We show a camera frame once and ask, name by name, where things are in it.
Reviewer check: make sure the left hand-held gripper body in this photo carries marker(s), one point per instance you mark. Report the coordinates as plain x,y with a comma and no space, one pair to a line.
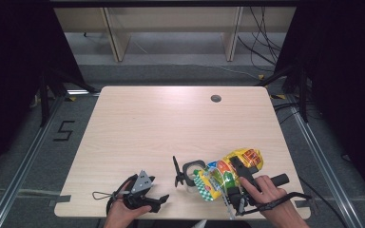
141,183

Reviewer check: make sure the person's right hand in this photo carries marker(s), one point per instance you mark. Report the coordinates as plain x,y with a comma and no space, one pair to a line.
271,196

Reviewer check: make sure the clear jar with black lid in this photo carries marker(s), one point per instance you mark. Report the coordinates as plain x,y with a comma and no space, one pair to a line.
190,175

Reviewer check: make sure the black metal stand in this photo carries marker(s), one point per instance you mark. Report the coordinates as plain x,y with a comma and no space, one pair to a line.
303,95
43,101

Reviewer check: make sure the grey tape piece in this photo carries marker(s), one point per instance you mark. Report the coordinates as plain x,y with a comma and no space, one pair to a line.
60,200

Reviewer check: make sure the person's left hand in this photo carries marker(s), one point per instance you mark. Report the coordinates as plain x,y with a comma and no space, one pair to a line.
120,212

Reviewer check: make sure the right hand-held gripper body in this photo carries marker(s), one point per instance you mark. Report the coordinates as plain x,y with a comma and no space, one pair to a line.
237,199

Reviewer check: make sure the long aluminium rail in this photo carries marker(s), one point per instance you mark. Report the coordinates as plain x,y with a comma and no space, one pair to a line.
34,142
321,160

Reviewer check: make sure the dark curtain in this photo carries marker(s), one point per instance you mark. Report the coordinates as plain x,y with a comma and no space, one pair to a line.
345,63
12,63

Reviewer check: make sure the short aluminium rail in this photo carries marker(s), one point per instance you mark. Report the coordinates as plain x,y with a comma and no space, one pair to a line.
79,92

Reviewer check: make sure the yellow black tape piece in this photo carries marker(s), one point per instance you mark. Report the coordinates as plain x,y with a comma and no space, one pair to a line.
261,76
278,96
70,98

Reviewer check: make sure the yellow spouted seasoning pouch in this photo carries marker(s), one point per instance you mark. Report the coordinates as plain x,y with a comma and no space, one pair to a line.
215,183

